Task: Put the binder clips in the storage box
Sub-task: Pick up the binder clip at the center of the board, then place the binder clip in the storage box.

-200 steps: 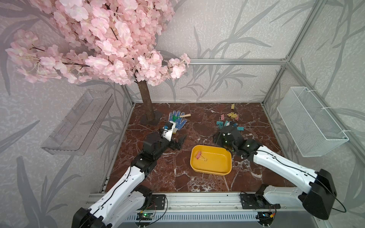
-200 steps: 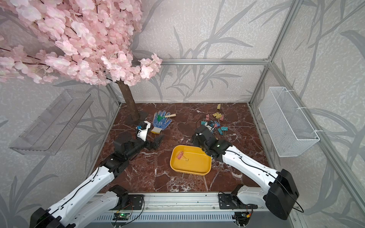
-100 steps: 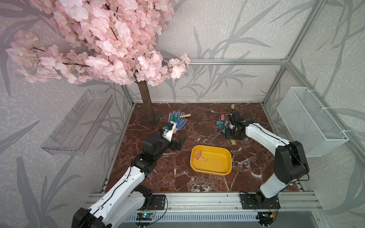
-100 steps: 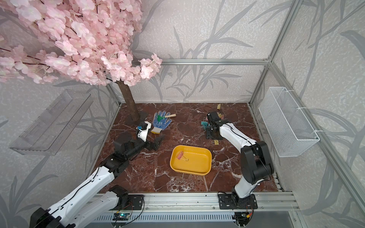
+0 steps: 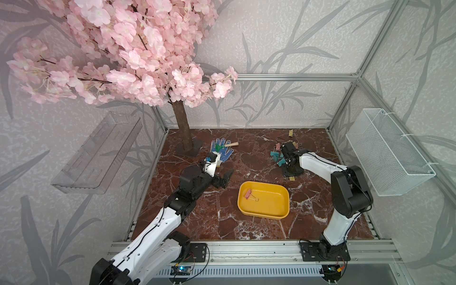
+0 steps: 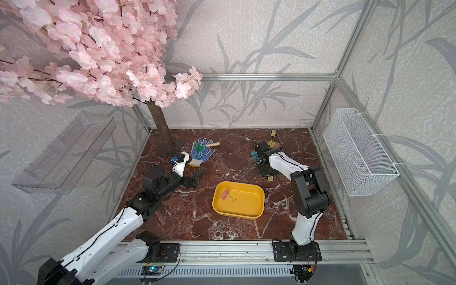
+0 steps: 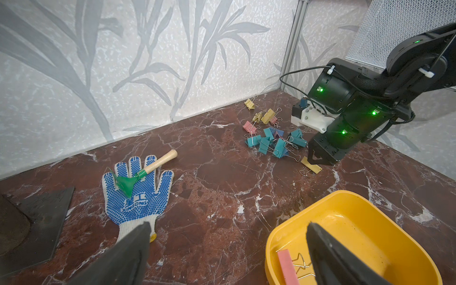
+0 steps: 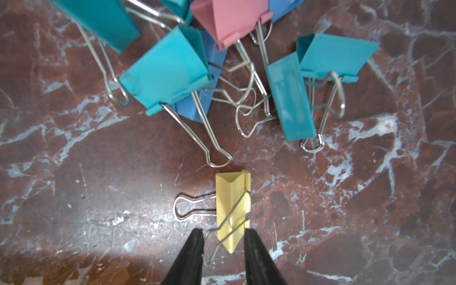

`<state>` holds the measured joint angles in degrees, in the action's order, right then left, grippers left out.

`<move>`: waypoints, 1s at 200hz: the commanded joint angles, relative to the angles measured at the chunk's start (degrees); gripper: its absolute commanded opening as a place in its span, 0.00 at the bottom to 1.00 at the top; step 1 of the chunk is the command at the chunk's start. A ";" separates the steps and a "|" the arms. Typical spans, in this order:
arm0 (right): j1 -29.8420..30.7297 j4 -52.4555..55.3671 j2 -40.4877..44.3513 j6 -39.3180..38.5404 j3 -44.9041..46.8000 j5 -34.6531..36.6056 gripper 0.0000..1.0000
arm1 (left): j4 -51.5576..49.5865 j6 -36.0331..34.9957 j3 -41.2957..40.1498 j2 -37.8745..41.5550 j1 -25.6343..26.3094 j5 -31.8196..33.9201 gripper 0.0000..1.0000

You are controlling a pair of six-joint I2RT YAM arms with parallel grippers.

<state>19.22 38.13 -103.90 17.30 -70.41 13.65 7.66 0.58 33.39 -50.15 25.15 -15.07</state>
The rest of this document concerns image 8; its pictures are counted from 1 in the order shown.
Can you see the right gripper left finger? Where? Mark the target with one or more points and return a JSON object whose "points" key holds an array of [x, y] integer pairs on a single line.
{"points": [[187, 267]]}

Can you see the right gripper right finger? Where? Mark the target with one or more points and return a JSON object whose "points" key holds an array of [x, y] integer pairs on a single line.
{"points": [[259, 266]]}

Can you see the yellow binder clip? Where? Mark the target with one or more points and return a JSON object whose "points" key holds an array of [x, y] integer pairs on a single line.
{"points": [[233, 205]]}

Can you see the teal binder clip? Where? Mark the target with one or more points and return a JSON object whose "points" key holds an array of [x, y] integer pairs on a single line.
{"points": [[290, 98], [325, 58], [110, 23], [173, 69]]}

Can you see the pink binder clip middle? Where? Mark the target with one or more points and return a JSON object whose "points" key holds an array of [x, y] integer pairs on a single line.
{"points": [[228, 22]]}

